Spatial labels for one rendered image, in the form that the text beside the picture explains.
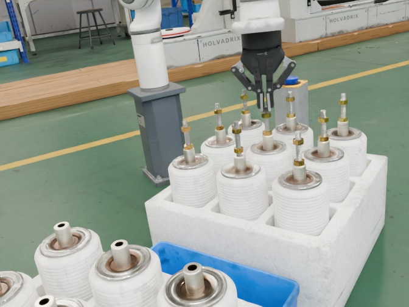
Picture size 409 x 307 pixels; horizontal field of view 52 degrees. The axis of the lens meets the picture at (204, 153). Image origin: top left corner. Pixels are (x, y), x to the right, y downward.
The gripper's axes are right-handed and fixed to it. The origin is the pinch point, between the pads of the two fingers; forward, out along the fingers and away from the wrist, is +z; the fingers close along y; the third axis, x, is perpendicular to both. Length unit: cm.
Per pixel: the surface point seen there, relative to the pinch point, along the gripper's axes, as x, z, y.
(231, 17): -232, 1, 36
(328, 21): -279, 15, -35
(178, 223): 13.3, 20.0, 17.8
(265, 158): 4.5, 10.5, 0.4
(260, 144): -1.5, 9.9, 1.8
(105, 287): 43.4, 10.6, 18.3
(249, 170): 10.7, 10.1, 3.1
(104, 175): -43, 35, 61
